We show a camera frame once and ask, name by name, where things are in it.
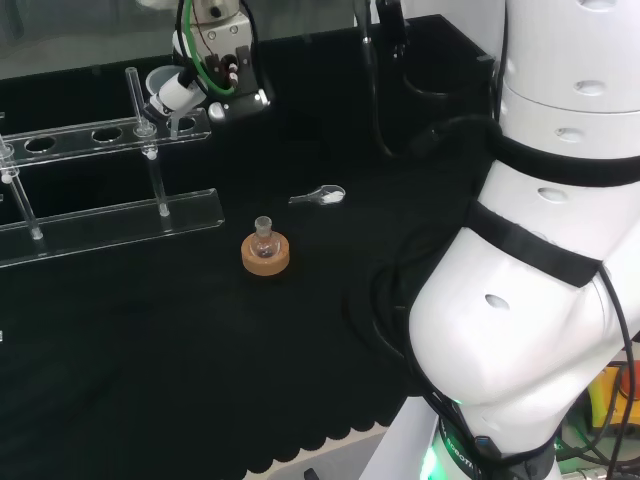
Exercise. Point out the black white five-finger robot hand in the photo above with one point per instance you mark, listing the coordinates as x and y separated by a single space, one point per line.
175 95

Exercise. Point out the translucent plastic funnel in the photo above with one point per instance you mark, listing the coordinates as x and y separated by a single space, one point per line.
156 80

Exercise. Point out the clear acrylic funnel stand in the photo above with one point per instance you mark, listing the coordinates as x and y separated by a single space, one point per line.
100 225

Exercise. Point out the glass weighing funnel with powder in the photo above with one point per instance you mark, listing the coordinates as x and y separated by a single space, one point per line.
330 196

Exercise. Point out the small round-bottom glass flask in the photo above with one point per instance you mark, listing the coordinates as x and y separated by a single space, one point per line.
264 247

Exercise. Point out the black bench cloth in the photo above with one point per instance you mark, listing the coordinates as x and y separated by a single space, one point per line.
150 350

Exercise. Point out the yellow stop button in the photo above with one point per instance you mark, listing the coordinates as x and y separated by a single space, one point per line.
602 400

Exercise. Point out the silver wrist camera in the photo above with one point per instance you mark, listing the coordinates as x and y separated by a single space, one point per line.
240 107

